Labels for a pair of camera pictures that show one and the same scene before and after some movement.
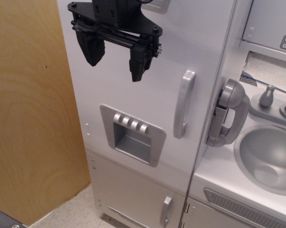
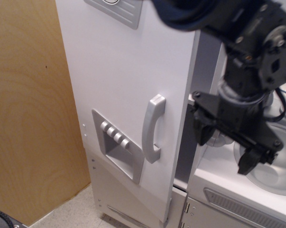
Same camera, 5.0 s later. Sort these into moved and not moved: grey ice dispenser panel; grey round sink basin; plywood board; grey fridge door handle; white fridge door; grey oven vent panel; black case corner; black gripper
Moved: grey ice dispenser panel; grey fridge door handle; white fridge door; black gripper
Not moved: grey round sink basin; grey oven vent panel; plywood board; black case corner
